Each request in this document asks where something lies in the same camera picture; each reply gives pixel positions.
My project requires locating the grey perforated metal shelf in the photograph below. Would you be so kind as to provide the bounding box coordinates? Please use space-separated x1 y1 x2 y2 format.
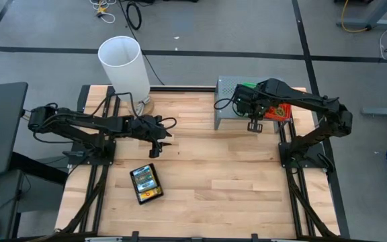
213 75 292 133

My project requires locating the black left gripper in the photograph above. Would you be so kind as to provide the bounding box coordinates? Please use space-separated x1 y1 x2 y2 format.
136 115 175 159

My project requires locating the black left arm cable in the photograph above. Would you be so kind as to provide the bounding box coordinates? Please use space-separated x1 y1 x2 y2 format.
91 91 178 132

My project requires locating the white shade table lamp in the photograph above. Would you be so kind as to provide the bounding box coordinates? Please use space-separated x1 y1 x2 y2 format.
97 35 156 117

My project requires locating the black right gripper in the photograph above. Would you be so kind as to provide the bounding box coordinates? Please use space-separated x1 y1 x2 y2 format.
232 83 269 134

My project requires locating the black coiled floor cable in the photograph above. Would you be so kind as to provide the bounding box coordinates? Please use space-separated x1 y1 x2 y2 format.
125 1 143 32

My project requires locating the grey desk leg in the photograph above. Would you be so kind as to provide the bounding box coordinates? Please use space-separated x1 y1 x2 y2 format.
335 0 387 30
361 106 387 118

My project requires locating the white bundled lamp cord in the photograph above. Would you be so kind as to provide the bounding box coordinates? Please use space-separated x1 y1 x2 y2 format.
134 95 152 117

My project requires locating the red plastic basket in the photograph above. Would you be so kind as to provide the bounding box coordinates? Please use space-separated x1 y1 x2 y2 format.
263 103 293 122

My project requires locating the yellow cable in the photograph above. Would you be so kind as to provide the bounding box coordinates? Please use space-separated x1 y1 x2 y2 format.
339 0 371 34

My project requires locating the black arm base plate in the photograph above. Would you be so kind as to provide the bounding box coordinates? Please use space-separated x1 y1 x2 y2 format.
67 138 118 167
277 140 336 169

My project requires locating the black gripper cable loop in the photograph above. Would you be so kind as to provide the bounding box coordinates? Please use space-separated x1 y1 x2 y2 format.
213 97 237 111

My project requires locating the black lamp power cord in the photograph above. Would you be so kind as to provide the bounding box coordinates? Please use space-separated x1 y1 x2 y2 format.
141 53 166 87

